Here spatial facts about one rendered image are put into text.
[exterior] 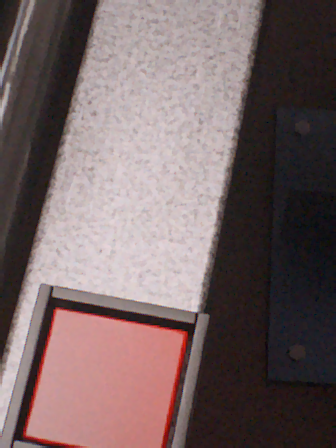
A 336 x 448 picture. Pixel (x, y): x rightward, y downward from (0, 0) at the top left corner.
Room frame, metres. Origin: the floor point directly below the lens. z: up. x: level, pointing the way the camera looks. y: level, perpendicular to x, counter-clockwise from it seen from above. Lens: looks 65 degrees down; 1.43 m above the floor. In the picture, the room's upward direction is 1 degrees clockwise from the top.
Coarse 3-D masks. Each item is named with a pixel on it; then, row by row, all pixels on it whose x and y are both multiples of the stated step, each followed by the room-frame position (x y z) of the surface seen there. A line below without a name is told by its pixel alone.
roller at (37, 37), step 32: (32, 0) 0.36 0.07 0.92; (64, 0) 0.36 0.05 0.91; (0, 32) 0.34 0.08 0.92; (32, 32) 0.34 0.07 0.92; (64, 32) 0.34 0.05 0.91; (0, 64) 0.32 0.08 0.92; (32, 64) 0.32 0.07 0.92; (64, 64) 0.33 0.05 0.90; (0, 96) 0.30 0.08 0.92; (32, 96) 0.30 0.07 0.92; (0, 128) 0.28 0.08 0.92; (32, 128) 0.29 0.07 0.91; (0, 160) 0.27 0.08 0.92; (32, 160) 0.27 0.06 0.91; (0, 192) 0.25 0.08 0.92; (32, 192) 0.26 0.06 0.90; (0, 224) 0.23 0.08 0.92; (0, 256) 0.22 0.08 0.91; (0, 288) 0.21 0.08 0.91
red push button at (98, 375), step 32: (64, 320) 0.18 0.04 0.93; (96, 320) 0.18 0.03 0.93; (128, 320) 0.18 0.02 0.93; (64, 352) 0.17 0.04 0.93; (96, 352) 0.17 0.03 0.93; (128, 352) 0.17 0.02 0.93; (160, 352) 0.17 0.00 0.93; (64, 384) 0.15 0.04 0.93; (96, 384) 0.15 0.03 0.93; (128, 384) 0.15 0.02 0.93; (160, 384) 0.15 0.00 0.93; (32, 416) 0.14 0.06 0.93; (64, 416) 0.14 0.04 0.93; (96, 416) 0.14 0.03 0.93; (128, 416) 0.14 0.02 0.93; (160, 416) 0.14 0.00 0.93
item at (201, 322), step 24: (48, 288) 0.20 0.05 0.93; (48, 312) 0.19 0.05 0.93; (96, 312) 0.19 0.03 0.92; (120, 312) 0.19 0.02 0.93; (144, 312) 0.19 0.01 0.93; (168, 312) 0.19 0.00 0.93; (192, 312) 0.19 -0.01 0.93; (24, 360) 0.16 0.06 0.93; (192, 360) 0.16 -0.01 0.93; (24, 384) 0.15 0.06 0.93; (192, 384) 0.15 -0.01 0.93; (24, 408) 0.14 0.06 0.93; (192, 408) 0.14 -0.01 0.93
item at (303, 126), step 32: (288, 128) 0.79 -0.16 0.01; (320, 128) 0.79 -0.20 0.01; (288, 160) 0.74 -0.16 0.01; (320, 160) 0.75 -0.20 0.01; (288, 192) 0.70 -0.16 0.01; (320, 192) 0.63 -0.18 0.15; (288, 224) 0.63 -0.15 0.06; (320, 224) 0.63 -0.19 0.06; (288, 256) 0.61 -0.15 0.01; (320, 256) 0.61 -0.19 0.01; (288, 288) 0.57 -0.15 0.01; (320, 288) 0.57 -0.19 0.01; (288, 320) 0.52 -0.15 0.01; (320, 320) 0.52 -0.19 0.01; (288, 352) 0.48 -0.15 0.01; (320, 352) 0.48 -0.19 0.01; (320, 384) 0.44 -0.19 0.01
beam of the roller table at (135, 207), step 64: (128, 0) 0.36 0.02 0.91; (192, 0) 0.36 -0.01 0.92; (256, 0) 0.36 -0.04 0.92; (128, 64) 0.32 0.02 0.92; (192, 64) 0.32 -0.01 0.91; (256, 64) 0.34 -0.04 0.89; (64, 128) 0.29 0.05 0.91; (128, 128) 0.29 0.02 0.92; (192, 128) 0.29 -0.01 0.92; (64, 192) 0.25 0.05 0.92; (128, 192) 0.25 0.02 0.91; (192, 192) 0.25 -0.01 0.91; (64, 256) 0.22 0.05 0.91; (128, 256) 0.22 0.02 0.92; (192, 256) 0.22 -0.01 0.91; (0, 384) 0.16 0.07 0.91
